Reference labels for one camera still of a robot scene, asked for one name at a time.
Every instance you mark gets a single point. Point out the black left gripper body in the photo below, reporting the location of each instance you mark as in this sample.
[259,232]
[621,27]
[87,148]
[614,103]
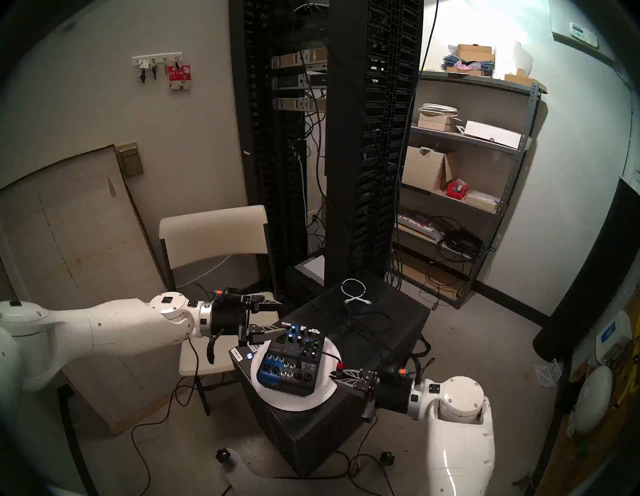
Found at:
[229,315]

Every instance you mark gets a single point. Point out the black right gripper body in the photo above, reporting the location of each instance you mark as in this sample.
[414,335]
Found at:
[392,390]

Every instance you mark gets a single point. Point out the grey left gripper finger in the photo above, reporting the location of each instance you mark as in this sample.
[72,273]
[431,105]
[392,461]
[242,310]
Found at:
[260,334]
[260,303]

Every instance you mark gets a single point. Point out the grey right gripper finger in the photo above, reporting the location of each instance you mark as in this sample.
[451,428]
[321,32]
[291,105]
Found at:
[357,389]
[362,376]

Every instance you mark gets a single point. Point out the black and blue audio mixer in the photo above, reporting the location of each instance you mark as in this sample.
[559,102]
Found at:
[290,370]

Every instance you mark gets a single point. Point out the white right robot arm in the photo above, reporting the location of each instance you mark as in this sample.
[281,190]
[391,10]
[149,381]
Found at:
[460,435]

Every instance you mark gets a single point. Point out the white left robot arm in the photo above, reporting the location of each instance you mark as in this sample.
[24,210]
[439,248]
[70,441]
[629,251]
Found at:
[100,325]

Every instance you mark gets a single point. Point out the white round plate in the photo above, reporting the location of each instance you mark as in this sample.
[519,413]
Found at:
[325,395]

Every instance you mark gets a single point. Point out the grey flat box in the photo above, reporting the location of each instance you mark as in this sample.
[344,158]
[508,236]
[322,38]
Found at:
[312,267]

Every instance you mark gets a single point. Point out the black star knob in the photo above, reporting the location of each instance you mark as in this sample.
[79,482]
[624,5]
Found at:
[387,458]
[223,455]

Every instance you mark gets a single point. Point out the beige folding chair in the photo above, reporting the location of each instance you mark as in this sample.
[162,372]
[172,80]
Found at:
[210,235]

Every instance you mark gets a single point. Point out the flat brown cardboard sheet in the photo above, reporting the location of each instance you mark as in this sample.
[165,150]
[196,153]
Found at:
[425,272]

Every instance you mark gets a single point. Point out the white and pink package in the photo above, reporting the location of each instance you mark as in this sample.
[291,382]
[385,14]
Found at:
[417,222]

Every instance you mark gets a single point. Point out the large pale wooden board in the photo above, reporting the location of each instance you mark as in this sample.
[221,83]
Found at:
[75,240]

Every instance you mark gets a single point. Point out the black server rack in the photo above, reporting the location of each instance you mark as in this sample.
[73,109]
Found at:
[350,150]

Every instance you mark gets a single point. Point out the white oval device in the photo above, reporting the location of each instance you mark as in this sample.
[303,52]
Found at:
[592,400]

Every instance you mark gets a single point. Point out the beige rack unit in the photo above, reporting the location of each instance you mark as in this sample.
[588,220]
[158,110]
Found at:
[290,60]
[292,103]

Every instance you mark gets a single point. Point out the small red bin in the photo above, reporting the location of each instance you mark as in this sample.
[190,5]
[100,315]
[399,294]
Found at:
[456,190]

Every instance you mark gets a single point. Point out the flat tan box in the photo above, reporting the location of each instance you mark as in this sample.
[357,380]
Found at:
[481,200]

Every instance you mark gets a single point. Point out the open cardboard box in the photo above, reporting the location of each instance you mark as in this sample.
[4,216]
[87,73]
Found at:
[422,170]

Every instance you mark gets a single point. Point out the dark grey rack unit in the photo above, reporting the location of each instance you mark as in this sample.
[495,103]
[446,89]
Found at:
[295,81]

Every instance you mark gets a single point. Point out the large black foam panel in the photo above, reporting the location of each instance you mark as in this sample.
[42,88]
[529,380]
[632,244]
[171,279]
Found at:
[590,280]

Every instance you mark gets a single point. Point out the white router blue label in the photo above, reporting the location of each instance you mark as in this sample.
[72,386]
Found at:
[612,335]

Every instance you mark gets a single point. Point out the small beige box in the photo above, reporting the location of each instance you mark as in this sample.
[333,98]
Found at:
[435,125]

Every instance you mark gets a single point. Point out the dark hanging key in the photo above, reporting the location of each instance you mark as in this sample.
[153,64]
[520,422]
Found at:
[154,71]
[143,74]

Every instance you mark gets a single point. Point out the white key hook rack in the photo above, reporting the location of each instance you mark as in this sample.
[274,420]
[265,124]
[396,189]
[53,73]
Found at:
[160,58]

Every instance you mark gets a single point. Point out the white flat box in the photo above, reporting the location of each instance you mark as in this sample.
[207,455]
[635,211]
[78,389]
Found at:
[492,132]

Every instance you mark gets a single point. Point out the grey metal shelf unit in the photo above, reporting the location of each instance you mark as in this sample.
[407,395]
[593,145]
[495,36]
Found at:
[475,81]

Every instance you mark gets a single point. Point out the pink and blue bag stack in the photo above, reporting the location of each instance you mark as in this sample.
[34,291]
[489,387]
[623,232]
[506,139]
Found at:
[465,66]

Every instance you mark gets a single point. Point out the closed cardboard box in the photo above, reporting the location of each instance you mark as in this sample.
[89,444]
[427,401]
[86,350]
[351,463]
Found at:
[475,52]

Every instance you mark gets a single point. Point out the white paper bag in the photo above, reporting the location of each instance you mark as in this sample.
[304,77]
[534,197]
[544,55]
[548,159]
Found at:
[515,57]

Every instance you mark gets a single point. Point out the white alarm keypad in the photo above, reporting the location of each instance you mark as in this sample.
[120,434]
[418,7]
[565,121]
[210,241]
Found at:
[582,34]

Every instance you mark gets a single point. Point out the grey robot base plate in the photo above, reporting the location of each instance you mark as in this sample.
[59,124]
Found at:
[245,475]

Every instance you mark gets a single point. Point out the white lattice bracket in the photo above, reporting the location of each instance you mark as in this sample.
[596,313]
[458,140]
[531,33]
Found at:
[547,372]

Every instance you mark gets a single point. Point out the beige wall control plate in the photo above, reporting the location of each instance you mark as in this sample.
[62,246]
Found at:
[131,162]

